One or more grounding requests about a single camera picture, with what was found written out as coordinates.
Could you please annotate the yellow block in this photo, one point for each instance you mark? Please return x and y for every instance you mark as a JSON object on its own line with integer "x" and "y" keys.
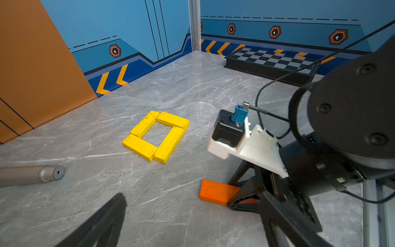
{"x": 144, "y": 125}
{"x": 140, "y": 147}
{"x": 172, "y": 120}
{"x": 168, "y": 145}

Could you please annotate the grey metal microphone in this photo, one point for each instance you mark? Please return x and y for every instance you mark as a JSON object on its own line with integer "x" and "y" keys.
{"x": 30, "y": 174}

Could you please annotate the yellow block bottom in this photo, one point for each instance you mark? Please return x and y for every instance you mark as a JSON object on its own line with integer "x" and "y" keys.
{"x": 140, "y": 147}

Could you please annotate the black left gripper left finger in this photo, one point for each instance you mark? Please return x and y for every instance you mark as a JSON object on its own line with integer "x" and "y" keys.
{"x": 102, "y": 229}

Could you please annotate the yellow block top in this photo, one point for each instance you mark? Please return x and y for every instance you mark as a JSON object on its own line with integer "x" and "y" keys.
{"x": 172, "y": 120}

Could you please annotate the right corner aluminium post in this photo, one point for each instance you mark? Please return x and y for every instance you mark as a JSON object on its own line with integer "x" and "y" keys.
{"x": 195, "y": 24}

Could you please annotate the orange block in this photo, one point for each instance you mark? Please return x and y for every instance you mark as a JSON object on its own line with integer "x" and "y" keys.
{"x": 217, "y": 193}

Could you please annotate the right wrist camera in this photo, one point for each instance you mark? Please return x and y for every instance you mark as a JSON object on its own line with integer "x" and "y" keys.
{"x": 233, "y": 135}

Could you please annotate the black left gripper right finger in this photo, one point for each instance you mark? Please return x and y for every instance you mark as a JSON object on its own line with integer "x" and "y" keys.
{"x": 282, "y": 225}

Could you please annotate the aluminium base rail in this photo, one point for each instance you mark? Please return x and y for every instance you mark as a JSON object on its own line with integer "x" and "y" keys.
{"x": 379, "y": 219}

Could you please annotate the black white chessboard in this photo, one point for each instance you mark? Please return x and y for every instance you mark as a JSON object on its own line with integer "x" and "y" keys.
{"x": 272, "y": 65}

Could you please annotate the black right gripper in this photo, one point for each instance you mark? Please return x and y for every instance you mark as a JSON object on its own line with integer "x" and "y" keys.
{"x": 311, "y": 171}

